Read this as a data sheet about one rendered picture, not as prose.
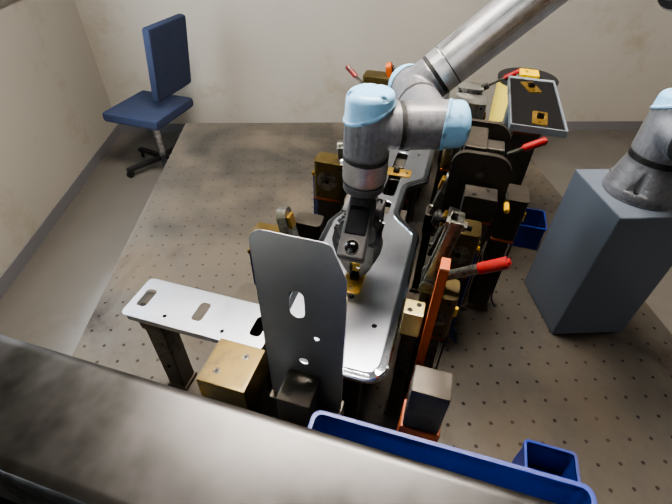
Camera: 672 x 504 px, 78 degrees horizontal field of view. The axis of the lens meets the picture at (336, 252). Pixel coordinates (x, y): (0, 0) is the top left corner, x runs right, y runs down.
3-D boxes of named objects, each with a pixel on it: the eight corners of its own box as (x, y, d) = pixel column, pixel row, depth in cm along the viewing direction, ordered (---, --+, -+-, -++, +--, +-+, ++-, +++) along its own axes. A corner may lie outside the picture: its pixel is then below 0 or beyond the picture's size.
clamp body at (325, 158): (312, 241, 142) (310, 149, 119) (346, 248, 140) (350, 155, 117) (306, 254, 138) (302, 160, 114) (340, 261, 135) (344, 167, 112)
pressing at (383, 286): (398, 84, 173) (398, 80, 172) (453, 91, 169) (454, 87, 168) (260, 355, 74) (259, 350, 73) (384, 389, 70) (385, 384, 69)
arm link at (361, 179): (383, 172, 65) (333, 164, 67) (381, 197, 68) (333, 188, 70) (392, 150, 70) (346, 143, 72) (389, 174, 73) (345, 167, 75)
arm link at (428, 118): (456, 82, 69) (390, 83, 68) (479, 110, 61) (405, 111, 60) (446, 127, 74) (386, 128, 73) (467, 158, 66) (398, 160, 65)
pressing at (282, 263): (274, 387, 68) (249, 223, 46) (341, 406, 66) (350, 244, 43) (272, 390, 68) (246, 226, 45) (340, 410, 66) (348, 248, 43)
